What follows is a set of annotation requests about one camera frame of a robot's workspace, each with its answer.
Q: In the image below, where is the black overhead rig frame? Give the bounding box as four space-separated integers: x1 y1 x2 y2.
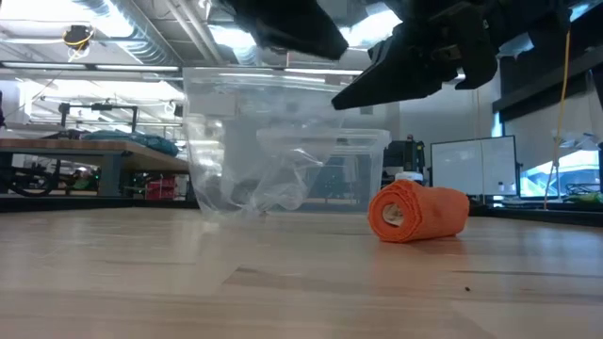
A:
57 101 140 134

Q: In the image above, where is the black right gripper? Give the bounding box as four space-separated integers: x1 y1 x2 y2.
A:
331 0 501 112

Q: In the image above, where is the red storage bin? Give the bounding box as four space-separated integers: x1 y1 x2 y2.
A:
144 177 176 200

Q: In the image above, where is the clear plastic storage box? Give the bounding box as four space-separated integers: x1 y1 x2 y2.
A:
256 127 392 216

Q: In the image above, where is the silver ventilation duct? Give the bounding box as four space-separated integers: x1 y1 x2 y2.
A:
70 0 178 66

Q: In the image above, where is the teal bag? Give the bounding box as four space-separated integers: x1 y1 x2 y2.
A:
82 129 180 158

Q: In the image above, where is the black desk frame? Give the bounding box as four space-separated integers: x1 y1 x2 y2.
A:
492 44 603 114

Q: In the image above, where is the yellow cable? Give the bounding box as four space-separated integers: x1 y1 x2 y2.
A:
544 27 572 211

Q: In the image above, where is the ceiling light strip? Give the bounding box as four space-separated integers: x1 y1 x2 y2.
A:
282 68 365 76
0 60 181 73

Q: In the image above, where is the black background machine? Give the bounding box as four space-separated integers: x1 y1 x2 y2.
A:
383 135 428 173

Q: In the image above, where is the clear plastic bag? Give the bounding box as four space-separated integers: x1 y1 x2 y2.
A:
182 66 364 222

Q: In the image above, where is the orange elastic bandage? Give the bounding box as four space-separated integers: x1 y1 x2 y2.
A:
367 178 471 245

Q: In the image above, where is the white whiteboard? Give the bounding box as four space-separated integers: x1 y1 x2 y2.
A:
430 135 518 198

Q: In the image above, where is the black ceiling camera mount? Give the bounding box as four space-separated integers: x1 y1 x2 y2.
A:
62 24 95 62

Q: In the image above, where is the grey metal wheeled workbench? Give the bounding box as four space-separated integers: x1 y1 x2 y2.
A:
0 137 189 199

